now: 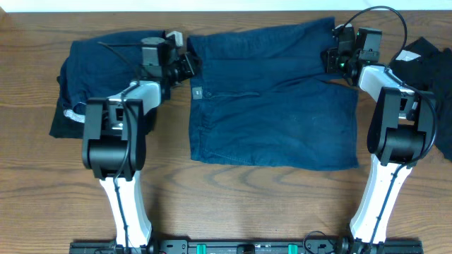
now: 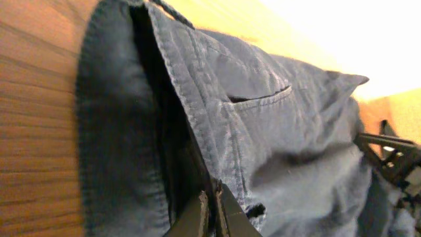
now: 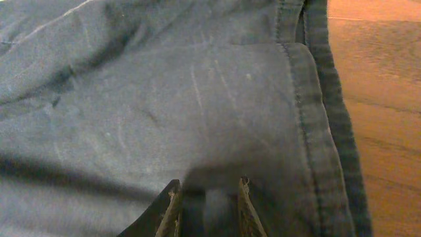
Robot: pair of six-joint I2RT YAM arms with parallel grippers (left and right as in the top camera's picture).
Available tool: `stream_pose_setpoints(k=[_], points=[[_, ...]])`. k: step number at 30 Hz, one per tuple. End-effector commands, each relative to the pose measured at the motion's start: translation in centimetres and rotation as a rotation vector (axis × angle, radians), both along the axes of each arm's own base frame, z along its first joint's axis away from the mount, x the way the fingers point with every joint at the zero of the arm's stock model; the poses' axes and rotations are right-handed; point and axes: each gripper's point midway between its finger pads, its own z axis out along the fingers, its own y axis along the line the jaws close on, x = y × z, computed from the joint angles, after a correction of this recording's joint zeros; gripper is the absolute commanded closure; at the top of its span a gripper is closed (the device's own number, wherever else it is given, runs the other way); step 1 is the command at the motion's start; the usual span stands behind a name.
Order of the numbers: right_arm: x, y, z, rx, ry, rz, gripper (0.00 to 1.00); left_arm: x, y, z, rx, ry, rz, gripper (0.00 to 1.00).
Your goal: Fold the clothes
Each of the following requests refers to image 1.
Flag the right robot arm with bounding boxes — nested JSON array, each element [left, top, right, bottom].
[[322, 23, 437, 253]]

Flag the blue denim shorts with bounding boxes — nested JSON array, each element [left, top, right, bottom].
[[187, 17, 358, 171]]

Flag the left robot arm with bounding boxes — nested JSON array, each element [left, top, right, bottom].
[[69, 31, 198, 253]]

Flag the black garment with logo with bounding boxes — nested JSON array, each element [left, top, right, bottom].
[[390, 37, 451, 160]]

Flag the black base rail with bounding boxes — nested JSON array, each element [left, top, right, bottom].
[[69, 238, 424, 254]]

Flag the folded black shorts white stripe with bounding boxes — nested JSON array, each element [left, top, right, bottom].
[[49, 97, 158, 140]]

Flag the folded navy shorts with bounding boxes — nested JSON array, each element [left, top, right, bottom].
[[57, 30, 165, 123]]

